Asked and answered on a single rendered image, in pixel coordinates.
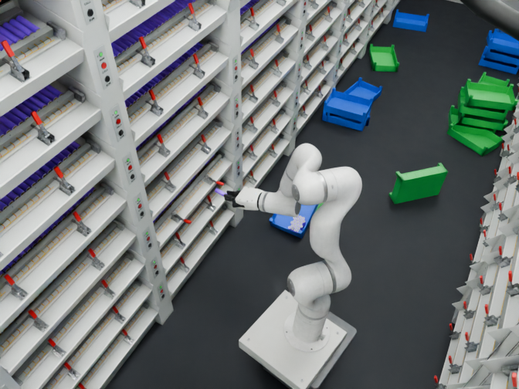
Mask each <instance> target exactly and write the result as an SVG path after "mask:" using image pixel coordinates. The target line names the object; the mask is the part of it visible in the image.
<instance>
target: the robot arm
mask: <svg viewBox="0 0 519 389"><path fill-rule="evenodd" d="M321 162H322V156H321V153H320V151H319V150H318V149H317V148H316V147H315V146H313V145H312V144H301V145H300V146H298V147H297V148H296V149H295V151H294V152H293V154H292V156H291V158H290V161H289V163H288V165H287V168H286V170H285V171H284V173H283V177H282V179H281V181H280V187H279V189H278V192H275V193H273V192H267V191H262V190H260V189H257V188H251V187H244V188H243V189H242V190H241V191H236V192H234V191H226V192H227V194H224V199H225V200H226V201H231V202H232V207H233V208H240V209H244V210H253V211H256V210H260V211H264V212H269V213H273V214H278V215H286V216H290V217H297V216H298V215H299V213H300V209H301V205H318V204H321V203H323V204H322V206H320V207H319V208H318V209H317V210H316V212H315V213H314V215H313V216H312V218H311V220H310V245H311V248H312V249H313V250H314V252H315V253H316V254H317V255H319V256H320V257H321V258H323V259H324V261H321V262H315V263H313V264H310V265H306V266H302V267H300V268H297V269H295V270H294V271H292V273H291V274H289V276H288V279H287V287H288V289H289V291H290V294H291V295H292V297H293V298H294V299H295V300H296V301H297V302H298V305H297V311H296V312H294V313H291V314H290V315H289V316H288V317H287V319H286V321H285V324H284V328H283V331H284V335H285V337H286V339H287V341H288V343H289V344H290V345H291V346H292V347H294V348H295V349H297V350H299V351H302V352H305V353H313V352H316V351H319V350H321V349H322V348H324V347H325V346H326V344H327V342H328V341H329V337H330V328H329V326H328V324H327V321H326V319H327V315H328V311H329V309H330V305H331V298H330V295H329V294H332V293H336V292H339V291H341V290H343V289H345V288H347V287H348V285H349V284H350V282H351V270H350V268H349V266H348V264H347V263H346V261H345V260H344V257H343V256H342V254H341V250H340V247H339V236H340V228H341V222H342V220H343V218H344V216H345V215H346V214H347V213H348V211H349V210H350V209H351V208H352V206H353V205H354V204H355V202H356V201H357V200H358V198H359V196H360V193H361V188H362V182H361V177H360V175H359V174H358V172H357V171H356V170H354V169H353V168H351V167H336V168H331V169H327V170H323V171H318V170H319V168H320V166H321Z"/></svg>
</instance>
